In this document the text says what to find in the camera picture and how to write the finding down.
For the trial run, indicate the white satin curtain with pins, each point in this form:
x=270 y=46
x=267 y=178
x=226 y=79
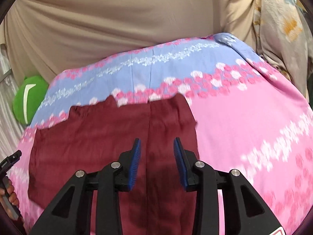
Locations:
x=11 y=129

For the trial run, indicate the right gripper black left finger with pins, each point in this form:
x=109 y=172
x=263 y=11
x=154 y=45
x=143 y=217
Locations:
x=70 y=210

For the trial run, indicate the maroon quilted puffer jacket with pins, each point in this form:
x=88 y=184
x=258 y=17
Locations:
x=94 y=136

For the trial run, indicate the cream floral hanging cloth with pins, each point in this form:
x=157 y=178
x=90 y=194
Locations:
x=284 y=40

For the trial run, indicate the green round pillow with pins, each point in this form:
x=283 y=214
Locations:
x=28 y=98

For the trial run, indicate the pink blue floral bedsheet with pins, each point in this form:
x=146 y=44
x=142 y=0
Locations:
x=248 y=116

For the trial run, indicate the beige fabric headboard cover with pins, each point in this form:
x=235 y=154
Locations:
x=46 y=37

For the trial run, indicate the person's left hand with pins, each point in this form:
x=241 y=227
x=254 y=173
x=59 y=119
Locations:
x=9 y=198

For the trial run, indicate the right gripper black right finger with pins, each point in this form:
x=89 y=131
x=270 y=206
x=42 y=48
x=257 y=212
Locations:
x=245 y=212

